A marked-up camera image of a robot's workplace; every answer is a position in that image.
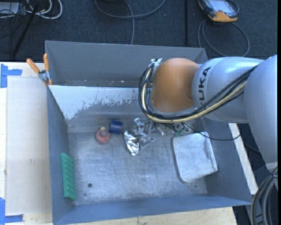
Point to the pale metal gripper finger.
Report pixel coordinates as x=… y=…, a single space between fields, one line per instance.
x=138 y=125
x=147 y=140

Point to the crumpled silver foil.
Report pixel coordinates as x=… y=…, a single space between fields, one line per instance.
x=132 y=144

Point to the dark blue cup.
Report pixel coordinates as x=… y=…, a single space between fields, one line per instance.
x=115 y=126

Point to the red-orange toy fruit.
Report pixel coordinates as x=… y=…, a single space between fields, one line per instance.
x=102 y=137

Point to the grey metal bin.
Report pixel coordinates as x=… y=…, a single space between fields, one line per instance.
x=121 y=172

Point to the dark green flat block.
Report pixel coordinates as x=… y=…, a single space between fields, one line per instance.
x=68 y=177

